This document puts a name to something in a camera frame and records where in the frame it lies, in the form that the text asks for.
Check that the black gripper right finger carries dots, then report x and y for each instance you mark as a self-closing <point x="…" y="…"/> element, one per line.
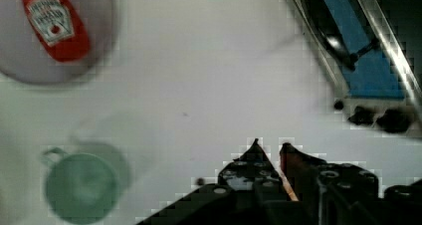
<point x="332" y="193"/>

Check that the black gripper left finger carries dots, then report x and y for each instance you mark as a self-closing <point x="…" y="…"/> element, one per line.
<point x="251" y="174"/>

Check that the blue oven door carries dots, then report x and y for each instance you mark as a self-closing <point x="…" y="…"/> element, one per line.
<point x="329" y="41"/>

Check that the black toaster oven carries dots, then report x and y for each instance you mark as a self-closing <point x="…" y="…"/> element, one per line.
<point x="384" y="38"/>

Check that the green cup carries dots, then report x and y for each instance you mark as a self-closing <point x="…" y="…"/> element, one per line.
<point x="84" y="181"/>

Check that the red ketchup bottle plush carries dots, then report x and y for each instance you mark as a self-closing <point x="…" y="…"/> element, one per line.
<point x="59" y="28"/>

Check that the grey round plate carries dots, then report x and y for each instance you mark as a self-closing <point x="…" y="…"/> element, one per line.
<point x="23" y="57"/>

